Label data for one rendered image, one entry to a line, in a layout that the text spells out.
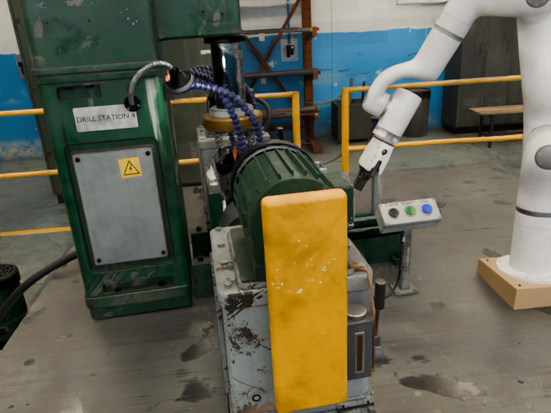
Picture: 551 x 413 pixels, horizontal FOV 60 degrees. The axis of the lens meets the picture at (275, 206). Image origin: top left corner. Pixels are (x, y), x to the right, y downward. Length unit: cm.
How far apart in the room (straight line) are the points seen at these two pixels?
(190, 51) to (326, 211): 395
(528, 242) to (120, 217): 114
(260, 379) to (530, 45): 107
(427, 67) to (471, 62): 530
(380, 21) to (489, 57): 145
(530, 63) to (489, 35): 539
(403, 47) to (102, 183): 589
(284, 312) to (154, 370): 58
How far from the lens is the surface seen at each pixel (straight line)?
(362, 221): 171
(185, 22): 134
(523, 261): 156
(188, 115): 467
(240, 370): 95
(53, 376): 138
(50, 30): 130
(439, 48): 147
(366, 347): 91
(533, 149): 141
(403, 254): 147
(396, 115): 150
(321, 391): 90
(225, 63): 141
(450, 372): 126
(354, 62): 672
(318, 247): 74
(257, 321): 89
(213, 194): 137
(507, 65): 693
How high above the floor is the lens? 160
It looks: 22 degrees down
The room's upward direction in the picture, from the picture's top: 3 degrees counter-clockwise
